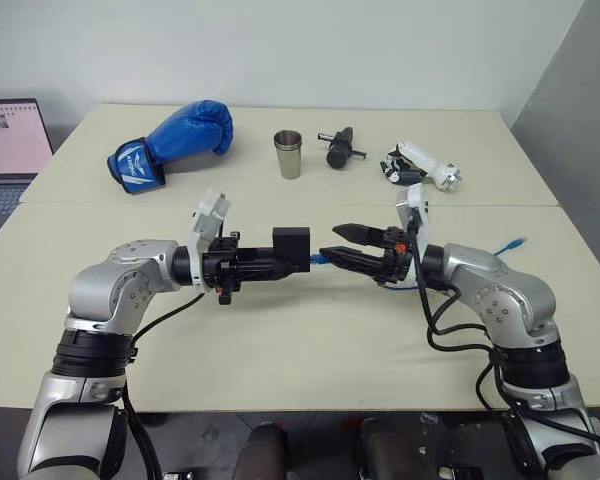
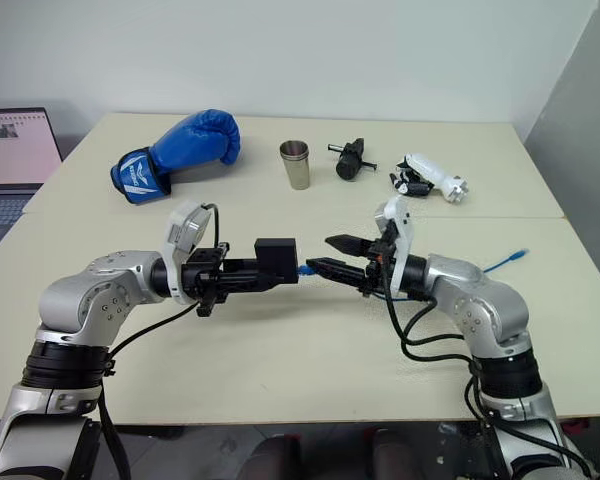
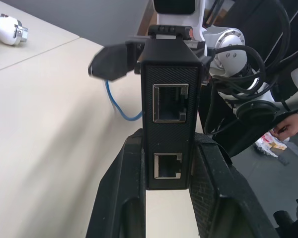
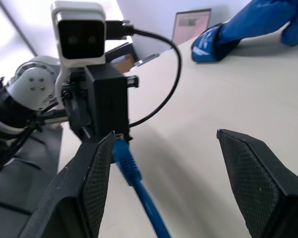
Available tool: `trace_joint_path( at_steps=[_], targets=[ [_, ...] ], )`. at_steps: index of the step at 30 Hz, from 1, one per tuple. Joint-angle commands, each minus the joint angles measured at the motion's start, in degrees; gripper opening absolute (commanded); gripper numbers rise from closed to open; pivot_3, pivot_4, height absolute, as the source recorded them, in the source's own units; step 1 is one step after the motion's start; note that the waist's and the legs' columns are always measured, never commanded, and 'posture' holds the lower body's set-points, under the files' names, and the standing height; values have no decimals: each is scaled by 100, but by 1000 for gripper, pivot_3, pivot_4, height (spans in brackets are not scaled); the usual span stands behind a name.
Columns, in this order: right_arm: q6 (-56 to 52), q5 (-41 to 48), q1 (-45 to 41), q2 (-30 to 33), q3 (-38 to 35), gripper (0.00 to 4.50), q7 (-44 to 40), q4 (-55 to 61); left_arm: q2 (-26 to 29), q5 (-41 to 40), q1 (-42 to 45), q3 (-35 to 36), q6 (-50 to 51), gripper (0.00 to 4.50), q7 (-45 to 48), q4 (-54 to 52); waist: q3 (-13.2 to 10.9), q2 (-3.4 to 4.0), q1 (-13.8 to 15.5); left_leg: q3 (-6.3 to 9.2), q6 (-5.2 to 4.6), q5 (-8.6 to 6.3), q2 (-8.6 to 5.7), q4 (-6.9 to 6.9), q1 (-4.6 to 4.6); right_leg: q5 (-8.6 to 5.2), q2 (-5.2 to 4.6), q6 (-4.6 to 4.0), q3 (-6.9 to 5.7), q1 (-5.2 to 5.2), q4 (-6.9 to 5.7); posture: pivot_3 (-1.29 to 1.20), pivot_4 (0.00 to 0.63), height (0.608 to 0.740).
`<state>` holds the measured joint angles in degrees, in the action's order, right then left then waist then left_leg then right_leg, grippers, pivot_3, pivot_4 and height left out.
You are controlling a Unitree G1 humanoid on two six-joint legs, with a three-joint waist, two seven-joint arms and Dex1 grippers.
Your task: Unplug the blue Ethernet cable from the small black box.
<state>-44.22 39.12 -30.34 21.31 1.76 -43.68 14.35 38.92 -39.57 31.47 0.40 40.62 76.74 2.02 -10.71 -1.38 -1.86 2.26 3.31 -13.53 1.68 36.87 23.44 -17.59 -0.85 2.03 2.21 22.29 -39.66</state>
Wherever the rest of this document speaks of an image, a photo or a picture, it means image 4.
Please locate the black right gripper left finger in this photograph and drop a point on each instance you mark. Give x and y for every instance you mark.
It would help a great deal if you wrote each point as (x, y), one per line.
(72, 188)

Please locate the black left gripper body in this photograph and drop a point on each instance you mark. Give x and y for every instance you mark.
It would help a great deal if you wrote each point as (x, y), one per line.
(75, 86)

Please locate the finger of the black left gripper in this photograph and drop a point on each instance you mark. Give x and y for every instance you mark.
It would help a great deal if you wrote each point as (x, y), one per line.
(80, 119)
(133, 81)

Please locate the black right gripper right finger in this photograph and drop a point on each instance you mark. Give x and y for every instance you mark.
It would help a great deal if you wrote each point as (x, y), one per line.
(263, 188)

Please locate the small black box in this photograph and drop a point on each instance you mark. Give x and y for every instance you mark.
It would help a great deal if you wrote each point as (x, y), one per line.
(109, 99)

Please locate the brown cardboard box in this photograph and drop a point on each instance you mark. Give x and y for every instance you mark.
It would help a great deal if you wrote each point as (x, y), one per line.
(124, 63)

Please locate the black ribbed furniture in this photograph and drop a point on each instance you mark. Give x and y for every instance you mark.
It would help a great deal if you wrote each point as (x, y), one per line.
(15, 193)

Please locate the dark framed monitor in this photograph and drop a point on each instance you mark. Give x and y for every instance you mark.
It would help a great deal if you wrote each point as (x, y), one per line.
(191, 23)

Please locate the blue padded glove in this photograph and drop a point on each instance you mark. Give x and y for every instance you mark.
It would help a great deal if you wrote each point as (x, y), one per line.
(238, 27)

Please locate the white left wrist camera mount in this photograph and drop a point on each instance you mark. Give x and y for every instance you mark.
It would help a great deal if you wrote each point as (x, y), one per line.
(79, 32)

